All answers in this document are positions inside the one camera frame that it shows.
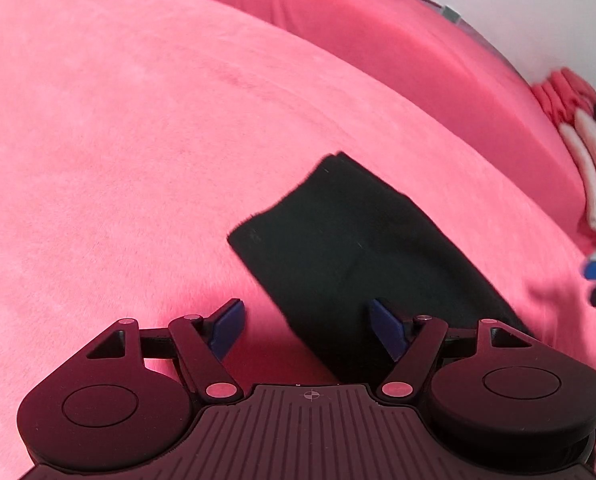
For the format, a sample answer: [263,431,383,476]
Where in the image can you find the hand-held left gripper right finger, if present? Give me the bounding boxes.
[368,298,535,403]

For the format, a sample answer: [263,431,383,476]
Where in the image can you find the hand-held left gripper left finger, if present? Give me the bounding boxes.
[86,298,245,403]

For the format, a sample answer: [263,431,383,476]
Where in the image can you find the black knit pants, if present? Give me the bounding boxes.
[227,151,535,386]

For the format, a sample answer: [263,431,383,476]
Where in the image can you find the pink fleece blanket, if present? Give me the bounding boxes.
[0,0,596,466]

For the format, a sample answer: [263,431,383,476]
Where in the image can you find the dark pink quilt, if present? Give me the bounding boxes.
[145,0,586,196]

